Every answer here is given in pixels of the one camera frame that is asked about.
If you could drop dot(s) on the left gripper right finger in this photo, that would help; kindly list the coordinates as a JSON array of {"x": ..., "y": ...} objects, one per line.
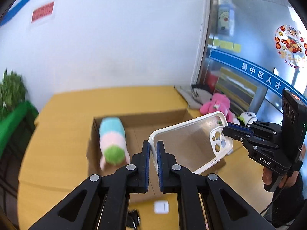
[{"x": 205, "y": 202}]

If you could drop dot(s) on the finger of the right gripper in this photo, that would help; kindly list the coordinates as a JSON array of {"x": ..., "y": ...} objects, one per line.
[
  {"x": 239, "y": 128},
  {"x": 235, "y": 135}
]

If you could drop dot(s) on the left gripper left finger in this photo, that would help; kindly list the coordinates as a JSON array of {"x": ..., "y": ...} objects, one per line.
[{"x": 101, "y": 202}]

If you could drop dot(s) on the black sunglasses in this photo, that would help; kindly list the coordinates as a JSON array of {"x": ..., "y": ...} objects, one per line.
[{"x": 133, "y": 219}]

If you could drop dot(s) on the clear white phone case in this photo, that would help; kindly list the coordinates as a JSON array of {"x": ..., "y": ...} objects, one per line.
[{"x": 197, "y": 144}]

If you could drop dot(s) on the white earbuds case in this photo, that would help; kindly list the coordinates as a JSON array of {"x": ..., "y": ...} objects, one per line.
[{"x": 161, "y": 207}]

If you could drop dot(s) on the person's right forearm dark sleeve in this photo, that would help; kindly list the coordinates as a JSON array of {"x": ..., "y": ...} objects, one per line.
[{"x": 290, "y": 206}]

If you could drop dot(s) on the person's right hand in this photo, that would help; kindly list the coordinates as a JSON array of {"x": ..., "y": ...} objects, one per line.
[{"x": 286, "y": 181}]

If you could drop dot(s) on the white panda plush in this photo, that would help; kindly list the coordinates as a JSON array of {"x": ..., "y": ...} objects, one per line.
[{"x": 246, "y": 118}]

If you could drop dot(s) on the pink strawberry bear plush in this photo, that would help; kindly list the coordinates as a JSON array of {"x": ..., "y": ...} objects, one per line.
[{"x": 219, "y": 102}]

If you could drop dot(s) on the grey folded cloth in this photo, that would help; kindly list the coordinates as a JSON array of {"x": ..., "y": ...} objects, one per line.
[{"x": 195, "y": 95}]

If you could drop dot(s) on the green pink blue plush toy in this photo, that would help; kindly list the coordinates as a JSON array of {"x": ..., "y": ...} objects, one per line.
[{"x": 112, "y": 142}]

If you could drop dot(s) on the brown cardboard box tray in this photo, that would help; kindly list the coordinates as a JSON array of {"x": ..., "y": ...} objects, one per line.
[{"x": 138, "y": 128}]

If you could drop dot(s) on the green tablecloth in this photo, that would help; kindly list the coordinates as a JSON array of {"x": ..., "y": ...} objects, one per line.
[{"x": 18, "y": 127}]

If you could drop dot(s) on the large green potted plant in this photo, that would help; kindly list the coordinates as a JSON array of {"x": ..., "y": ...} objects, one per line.
[{"x": 13, "y": 92}]

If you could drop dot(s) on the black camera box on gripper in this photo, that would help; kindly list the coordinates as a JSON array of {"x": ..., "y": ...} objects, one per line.
[{"x": 294, "y": 118}]

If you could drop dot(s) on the red wall notice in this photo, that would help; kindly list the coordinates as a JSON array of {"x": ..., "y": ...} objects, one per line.
[{"x": 43, "y": 14}]

